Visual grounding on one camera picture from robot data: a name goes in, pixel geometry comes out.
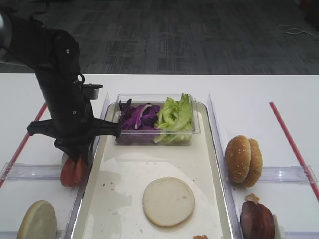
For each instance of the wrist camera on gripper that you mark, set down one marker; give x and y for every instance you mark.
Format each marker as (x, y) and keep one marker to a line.
(91, 91)

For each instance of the clear holder lower right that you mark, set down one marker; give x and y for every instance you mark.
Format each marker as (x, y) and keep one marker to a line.
(299, 235)

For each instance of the upright bun slice left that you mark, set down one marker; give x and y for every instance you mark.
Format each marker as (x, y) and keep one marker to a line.
(39, 222)

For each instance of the purple cabbage leaves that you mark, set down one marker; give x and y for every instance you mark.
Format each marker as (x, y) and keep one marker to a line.
(142, 117)

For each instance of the sesame bun top front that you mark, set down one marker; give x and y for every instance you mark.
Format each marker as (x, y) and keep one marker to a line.
(238, 158)

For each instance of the flat bun bottom on tray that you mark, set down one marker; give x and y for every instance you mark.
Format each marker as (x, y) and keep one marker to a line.
(168, 201)

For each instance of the sesame bun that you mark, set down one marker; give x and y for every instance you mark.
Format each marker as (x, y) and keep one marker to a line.
(256, 164)
(238, 158)

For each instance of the brown crumb on tray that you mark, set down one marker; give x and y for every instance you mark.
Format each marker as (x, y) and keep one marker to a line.
(200, 237)

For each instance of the red strip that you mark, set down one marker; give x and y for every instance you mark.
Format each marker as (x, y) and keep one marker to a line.
(295, 149)
(22, 147)

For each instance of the dark meat patty rear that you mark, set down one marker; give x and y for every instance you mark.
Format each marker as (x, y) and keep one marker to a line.
(268, 223)

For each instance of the right red strip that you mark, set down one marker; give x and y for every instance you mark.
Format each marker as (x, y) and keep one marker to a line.
(295, 149)

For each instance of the green lettuce leaves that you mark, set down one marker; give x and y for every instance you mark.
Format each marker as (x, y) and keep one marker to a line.
(175, 116)

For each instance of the clear holder upper right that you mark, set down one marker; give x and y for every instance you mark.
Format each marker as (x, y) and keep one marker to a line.
(293, 174)

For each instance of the clear holder upper left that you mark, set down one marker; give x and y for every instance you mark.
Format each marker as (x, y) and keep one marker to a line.
(20, 171)

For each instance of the sesame bun top rear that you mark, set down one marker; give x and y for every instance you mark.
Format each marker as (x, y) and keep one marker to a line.
(256, 164)

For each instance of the left clear long rail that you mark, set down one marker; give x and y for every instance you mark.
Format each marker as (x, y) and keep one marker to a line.
(85, 190)

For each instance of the white block behind patties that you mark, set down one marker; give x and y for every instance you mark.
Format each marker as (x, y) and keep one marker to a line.
(279, 230)

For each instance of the left red strip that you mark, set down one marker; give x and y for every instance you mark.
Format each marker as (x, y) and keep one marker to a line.
(22, 147)

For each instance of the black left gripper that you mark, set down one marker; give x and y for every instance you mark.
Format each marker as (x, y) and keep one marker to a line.
(72, 120)

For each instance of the cream rectangular tray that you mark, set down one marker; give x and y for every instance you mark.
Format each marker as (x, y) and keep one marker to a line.
(116, 210)

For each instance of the brown crumb on table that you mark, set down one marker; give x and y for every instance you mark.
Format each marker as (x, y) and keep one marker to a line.
(252, 197)

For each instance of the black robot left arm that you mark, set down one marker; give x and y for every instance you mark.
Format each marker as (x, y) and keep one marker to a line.
(53, 55)

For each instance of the clear plastic salad container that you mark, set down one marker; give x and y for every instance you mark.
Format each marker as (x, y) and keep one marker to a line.
(146, 137)

